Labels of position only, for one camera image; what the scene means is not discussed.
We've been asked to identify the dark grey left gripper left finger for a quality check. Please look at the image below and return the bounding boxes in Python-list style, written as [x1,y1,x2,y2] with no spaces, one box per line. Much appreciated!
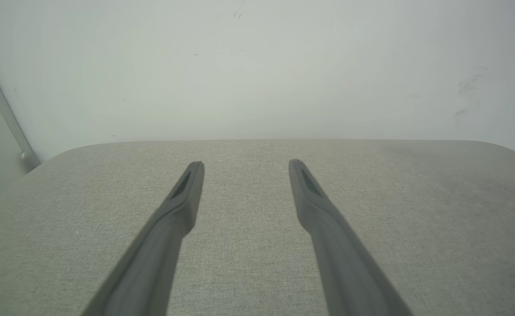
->
[81,161,205,316]

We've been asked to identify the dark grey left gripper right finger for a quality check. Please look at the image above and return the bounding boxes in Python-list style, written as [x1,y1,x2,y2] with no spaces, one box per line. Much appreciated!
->
[288,158,414,316]

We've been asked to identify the grey metal wall trim strip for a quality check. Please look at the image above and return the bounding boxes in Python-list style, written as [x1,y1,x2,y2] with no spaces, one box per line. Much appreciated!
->
[0,43,42,171]

